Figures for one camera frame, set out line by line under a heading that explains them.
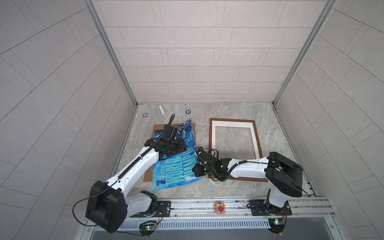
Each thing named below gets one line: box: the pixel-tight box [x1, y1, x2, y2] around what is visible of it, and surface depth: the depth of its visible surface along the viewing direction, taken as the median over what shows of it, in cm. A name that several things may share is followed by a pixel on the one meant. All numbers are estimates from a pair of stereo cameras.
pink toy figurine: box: [213, 200, 226, 215], surface depth 71 cm
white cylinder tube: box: [158, 105, 166, 115], surface depth 114 cm
